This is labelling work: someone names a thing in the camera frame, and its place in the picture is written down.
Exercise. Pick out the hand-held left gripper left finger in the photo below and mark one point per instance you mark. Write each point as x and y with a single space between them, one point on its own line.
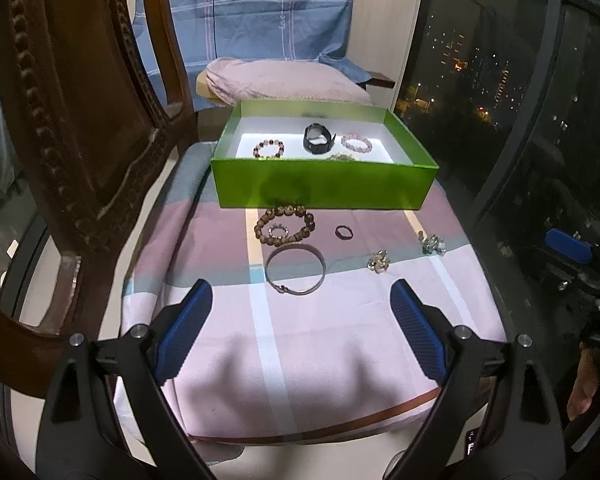
180 332

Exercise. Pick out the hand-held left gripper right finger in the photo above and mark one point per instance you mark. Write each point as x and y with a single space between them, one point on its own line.
420 335

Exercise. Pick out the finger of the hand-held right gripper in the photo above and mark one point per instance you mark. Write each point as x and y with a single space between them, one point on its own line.
569 246

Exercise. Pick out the green cardboard box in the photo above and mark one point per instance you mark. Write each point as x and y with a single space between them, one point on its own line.
320 185

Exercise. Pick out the black wrist watch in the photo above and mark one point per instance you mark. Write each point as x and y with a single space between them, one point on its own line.
316 146

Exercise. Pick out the person's right hand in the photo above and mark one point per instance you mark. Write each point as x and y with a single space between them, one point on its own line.
586 385

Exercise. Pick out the green stone brooch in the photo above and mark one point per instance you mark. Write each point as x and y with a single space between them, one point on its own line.
432 245

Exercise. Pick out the pink grey checked blanket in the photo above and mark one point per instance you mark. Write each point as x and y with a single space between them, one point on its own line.
305 360

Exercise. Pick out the metal bangle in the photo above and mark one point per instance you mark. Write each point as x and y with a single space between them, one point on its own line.
300 249

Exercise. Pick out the dark wooden bench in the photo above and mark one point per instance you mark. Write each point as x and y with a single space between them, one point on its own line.
382 79

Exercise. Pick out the pink pillow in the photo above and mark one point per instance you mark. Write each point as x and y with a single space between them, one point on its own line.
280 82

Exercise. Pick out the carved wooden chair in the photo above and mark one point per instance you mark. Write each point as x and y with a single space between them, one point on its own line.
70 85

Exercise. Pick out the light wood cabinet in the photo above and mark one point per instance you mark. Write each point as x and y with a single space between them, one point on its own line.
380 20

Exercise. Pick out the blue plaid bed sheet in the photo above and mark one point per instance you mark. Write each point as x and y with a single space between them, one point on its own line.
260 10

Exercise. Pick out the dark window frame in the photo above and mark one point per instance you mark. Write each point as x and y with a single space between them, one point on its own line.
510 110

